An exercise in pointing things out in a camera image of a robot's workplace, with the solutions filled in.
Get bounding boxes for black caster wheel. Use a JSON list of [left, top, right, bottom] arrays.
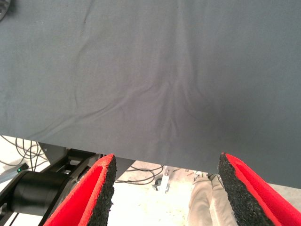
[[151, 178, 163, 192]]

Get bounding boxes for thin black floor cable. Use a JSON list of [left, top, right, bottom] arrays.
[[14, 137, 47, 163], [128, 164, 165, 172], [115, 169, 165, 186], [0, 136, 49, 172]]

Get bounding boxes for aluminium profile post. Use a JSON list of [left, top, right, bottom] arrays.
[[163, 166, 174, 194]]

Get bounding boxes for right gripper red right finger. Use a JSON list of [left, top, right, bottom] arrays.
[[217, 152, 301, 226]]

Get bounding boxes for person's beige trousers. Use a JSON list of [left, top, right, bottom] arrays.
[[187, 174, 236, 226]]

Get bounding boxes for grey adapter box green light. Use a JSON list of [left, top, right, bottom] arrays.
[[0, 163, 30, 184]]

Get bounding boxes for dark grey table cloth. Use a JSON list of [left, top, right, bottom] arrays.
[[0, 0, 301, 189]]

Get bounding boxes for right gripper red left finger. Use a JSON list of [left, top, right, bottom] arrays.
[[43, 153, 117, 226]]

